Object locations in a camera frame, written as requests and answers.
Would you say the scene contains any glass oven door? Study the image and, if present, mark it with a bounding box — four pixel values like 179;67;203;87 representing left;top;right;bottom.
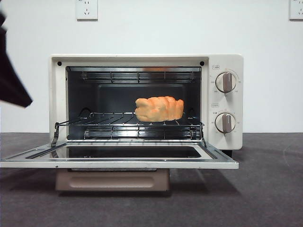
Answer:
0;139;240;192

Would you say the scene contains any golden braided bread loaf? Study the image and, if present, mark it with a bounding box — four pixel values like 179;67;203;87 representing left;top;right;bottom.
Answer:
134;95;185;123

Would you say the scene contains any cream and taupe oven knob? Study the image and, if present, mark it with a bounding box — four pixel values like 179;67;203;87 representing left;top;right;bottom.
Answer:
215;72;238;93
214;112;236;133

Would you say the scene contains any cream Toshiba toaster oven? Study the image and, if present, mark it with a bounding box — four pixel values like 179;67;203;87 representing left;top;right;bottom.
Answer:
50;53;244;157

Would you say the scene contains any white wall power socket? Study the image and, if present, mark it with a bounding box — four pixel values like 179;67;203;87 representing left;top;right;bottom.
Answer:
289;0;303;21
76;0;98;21

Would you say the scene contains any metal wire oven rack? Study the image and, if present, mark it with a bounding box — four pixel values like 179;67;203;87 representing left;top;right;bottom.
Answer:
54;111;205;130

